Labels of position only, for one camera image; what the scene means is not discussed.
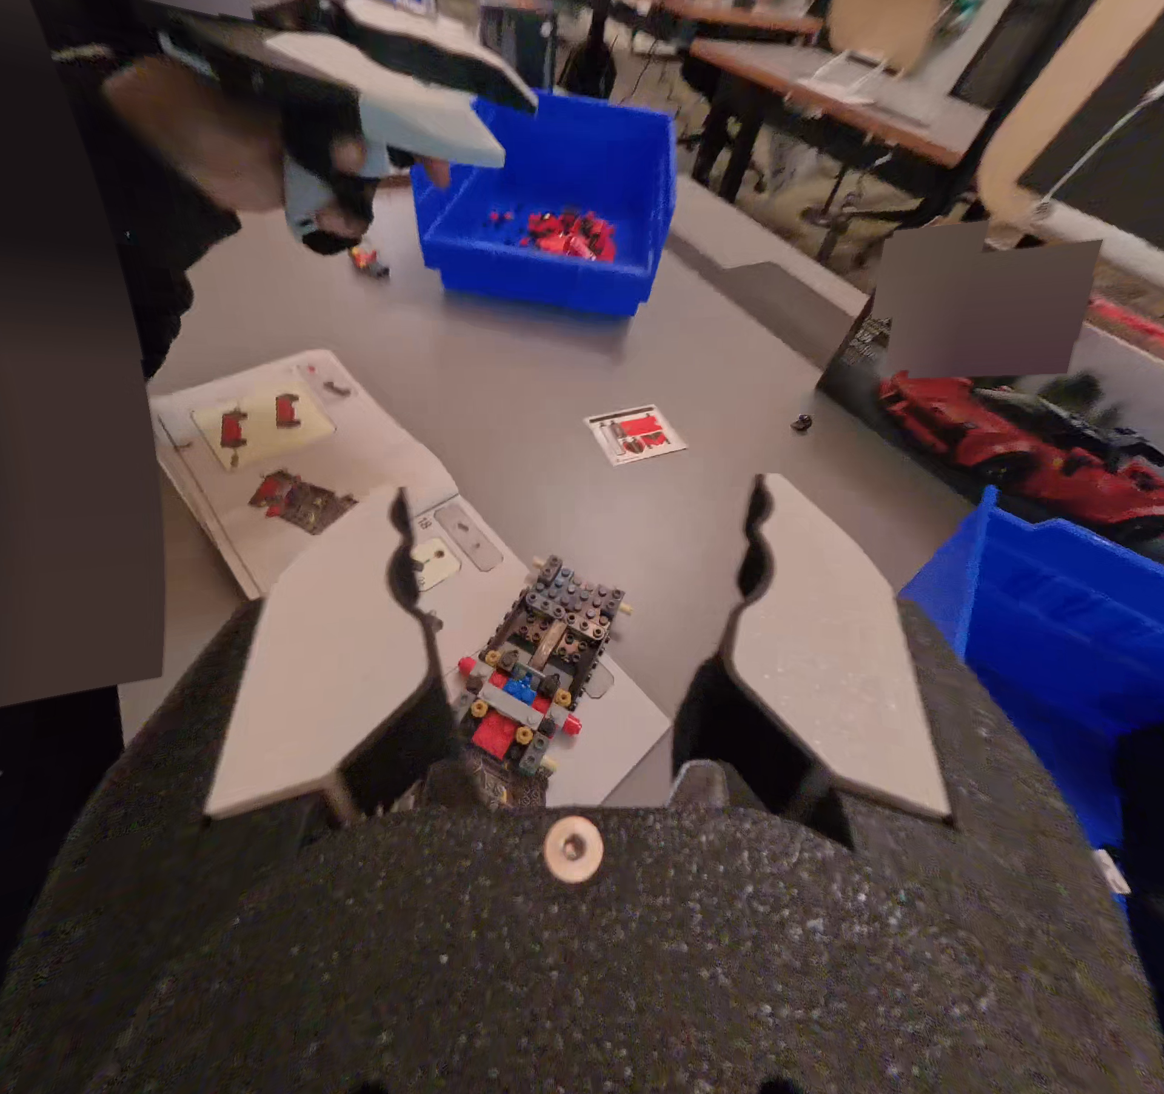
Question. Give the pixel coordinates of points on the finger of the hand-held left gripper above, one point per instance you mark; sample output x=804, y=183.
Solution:
x=410, y=20
x=419, y=126

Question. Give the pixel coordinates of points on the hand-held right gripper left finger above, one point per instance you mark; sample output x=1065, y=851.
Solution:
x=319, y=676

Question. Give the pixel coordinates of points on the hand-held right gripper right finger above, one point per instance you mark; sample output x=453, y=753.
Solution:
x=838, y=658

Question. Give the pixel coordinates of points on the pile of red lego pieces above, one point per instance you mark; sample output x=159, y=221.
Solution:
x=574, y=239

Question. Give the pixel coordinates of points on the blue plastic bin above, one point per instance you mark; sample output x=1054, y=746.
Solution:
x=1046, y=611
x=547, y=289

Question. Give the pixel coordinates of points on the lego car chassis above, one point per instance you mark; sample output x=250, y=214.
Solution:
x=547, y=649

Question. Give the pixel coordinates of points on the person's left forearm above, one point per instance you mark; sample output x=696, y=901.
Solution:
x=187, y=293

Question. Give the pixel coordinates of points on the small red lego piece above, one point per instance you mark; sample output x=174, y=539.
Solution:
x=369, y=262

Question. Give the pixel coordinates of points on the lego instruction booklet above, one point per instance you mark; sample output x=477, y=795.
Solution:
x=364, y=448

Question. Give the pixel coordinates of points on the lego set box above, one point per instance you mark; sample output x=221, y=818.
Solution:
x=1001, y=448

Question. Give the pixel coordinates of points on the lego sticker sheet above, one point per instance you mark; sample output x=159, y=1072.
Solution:
x=646, y=428

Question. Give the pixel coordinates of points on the person's left hand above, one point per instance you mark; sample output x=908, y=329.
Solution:
x=191, y=130

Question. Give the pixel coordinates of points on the dark waste bin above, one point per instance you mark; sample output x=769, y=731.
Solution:
x=518, y=38

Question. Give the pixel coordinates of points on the black swivel chair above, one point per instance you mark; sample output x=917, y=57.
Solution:
x=595, y=58

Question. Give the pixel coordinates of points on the grey top work table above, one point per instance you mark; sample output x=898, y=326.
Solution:
x=865, y=103

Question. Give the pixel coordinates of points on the beige chair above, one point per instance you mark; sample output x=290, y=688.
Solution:
x=886, y=11

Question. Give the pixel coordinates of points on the beige curved board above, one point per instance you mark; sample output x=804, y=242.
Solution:
x=1028, y=112

